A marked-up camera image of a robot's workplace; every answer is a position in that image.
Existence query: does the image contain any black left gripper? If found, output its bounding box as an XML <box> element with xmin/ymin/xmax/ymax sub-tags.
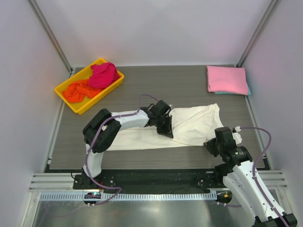
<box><xmin>155</xmin><ymin>115</ymin><xmax>174</xmax><ymax>139</ymax></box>

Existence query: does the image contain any white t shirt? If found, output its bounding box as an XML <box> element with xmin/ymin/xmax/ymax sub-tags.
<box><xmin>108</xmin><ymin>104</ymin><xmax>223</xmax><ymax>151</ymax></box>

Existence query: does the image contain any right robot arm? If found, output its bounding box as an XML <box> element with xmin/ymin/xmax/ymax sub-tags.
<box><xmin>204</xmin><ymin>138</ymin><xmax>298</xmax><ymax>227</ymax></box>

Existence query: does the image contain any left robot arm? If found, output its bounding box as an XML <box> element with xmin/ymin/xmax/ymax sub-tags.
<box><xmin>82</xmin><ymin>104</ymin><xmax>174</xmax><ymax>189</ymax></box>

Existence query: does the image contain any folded teal t shirt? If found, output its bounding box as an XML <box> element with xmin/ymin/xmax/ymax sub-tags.
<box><xmin>214</xmin><ymin>87</ymin><xmax>251</xmax><ymax>96</ymax></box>

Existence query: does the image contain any folded pink t shirt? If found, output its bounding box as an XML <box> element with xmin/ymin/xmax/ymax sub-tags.
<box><xmin>206</xmin><ymin>65</ymin><xmax>250</xmax><ymax>96</ymax></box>

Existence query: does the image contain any magenta t shirt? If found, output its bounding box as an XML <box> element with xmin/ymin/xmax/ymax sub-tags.
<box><xmin>89</xmin><ymin>62</ymin><xmax>120</xmax><ymax>89</ymax></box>

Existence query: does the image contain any yellow plastic bin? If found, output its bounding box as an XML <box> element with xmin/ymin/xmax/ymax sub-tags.
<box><xmin>54</xmin><ymin>58</ymin><xmax>124</xmax><ymax>115</ymax></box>

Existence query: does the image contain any orange t shirt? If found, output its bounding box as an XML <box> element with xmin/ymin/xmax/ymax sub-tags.
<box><xmin>62</xmin><ymin>79</ymin><xmax>103</xmax><ymax>103</ymax></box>

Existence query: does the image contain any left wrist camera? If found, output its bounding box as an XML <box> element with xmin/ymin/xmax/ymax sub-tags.
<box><xmin>151</xmin><ymin>100</ymin><xmax>171</xmax><ymax>116</ymax></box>

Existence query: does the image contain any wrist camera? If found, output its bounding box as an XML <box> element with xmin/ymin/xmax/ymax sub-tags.
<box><xmin>151</xmin><ymin>100</ymin><xmax>171</xmax><ymax>116</ymax></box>
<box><xmin>214</xmin><ymin>127</ymin><xmax>242</xmax><ymax>144</ymax></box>

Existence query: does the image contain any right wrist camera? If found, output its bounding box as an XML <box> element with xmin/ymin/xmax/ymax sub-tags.
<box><xmin>214</xmin><ymin>127</ymin><xmax>242</xmax><ymax>144</ymax></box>

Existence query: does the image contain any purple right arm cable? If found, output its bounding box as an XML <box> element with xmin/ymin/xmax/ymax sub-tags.
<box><xmin>224</xmin><ymin>127</ymin><xmax>291</xmax><ymax>227</ymax></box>

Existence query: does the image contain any aluminium rail front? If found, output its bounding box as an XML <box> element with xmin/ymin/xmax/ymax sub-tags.
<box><xmin>28</xmin><ymin>170</ymin><xmax>288</xmax><ymax>192</ymax></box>

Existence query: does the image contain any slotted white cable duct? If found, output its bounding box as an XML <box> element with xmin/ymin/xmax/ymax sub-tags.
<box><xmin>40</xmin><ymin>191</ymin><xmax>217</xmax><ymax>202</ymax></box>

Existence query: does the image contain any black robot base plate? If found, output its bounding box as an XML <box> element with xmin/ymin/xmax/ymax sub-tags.
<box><xmin>73</xmin><ymin>168</ymin><xmax>225</xmax><ymax>192</ymax></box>

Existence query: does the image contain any left aluminium frame post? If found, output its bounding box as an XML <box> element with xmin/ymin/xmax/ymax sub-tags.
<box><xmin>27</xmin><ymin>0</ymin><xmax>73</xmax><ymax>74</ymax></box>

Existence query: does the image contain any aluminium frame post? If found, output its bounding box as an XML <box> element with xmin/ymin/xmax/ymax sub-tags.
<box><xmin>27</xmin><ymin>0</ymin><xmax>73</xmax><ymax>74</ymax></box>
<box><xmin>235</xmin><ymin>0</ymin><xmax>281</xmax><ymax>68</ymax></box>

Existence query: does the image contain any right aluminium frame post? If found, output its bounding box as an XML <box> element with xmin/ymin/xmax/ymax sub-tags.
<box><xmin>235</xmin><ymin>0</ymin><xmax>281</xmax><ymax>68</ymax></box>

